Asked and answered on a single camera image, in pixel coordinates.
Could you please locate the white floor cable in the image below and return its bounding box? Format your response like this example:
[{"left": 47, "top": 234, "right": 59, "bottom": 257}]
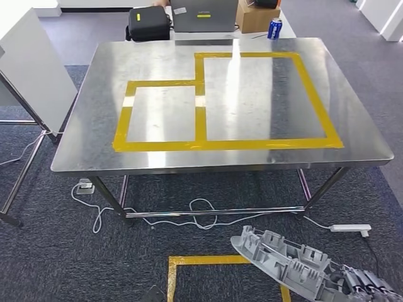
[{"left": 70, "top": 183, "right": 331, "bottom": 234}]

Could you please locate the grey plastic wheel hubcap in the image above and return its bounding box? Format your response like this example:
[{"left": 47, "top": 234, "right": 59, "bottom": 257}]
[{"left": 230, "top": 225, "right": 347, "bottom": 302}]

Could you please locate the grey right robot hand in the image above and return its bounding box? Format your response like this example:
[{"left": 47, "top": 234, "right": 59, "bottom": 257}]
[{"left": 324, "top": 264, "right": 403, "bottom": 302}]

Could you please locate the brown cardboard box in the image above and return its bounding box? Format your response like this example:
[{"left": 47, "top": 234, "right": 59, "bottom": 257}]
[{"left": 235, "top": 0, "right": 281, "bottom": 34}]

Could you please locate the blue soda can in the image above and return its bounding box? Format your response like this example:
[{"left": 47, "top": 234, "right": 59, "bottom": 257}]
[{"left": 267, "top": 18, "right": 283, "bottom": 41}]

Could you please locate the stainless steel workbench table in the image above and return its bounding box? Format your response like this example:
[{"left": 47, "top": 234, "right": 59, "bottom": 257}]
[{"left": 50, "top": 37, "right": 395, "bottom": 228}]

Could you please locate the white power strip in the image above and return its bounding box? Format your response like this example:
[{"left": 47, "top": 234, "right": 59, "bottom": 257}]
[{"left": 329, "top": 224, "right": 372, "bottom": 238}]

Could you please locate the grey laptop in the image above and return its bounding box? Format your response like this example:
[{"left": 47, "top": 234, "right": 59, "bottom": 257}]
[{"left": 170, "top": 0, "right": 239, "bottom": 33}]

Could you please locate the metal floor socket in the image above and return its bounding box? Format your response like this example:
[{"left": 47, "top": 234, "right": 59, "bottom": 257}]
[{"left": 76, "top": 178, "right": 95, "bottom": 196}]

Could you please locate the long white counter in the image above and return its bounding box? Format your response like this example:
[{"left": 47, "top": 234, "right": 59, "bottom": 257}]
[{"left": 355, "top": 0, "right": 403, "bottom": 43}]

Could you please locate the white desk with metal legs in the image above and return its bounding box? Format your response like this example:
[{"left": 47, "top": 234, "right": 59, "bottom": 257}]
[{"left": 0, "top": 7, "right": 78, "bottom": 228}]

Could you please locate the black zip case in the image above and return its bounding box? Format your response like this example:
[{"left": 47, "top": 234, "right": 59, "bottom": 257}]
[{"left": 125, "top": 6, "right": 172, "bottom": 43}]

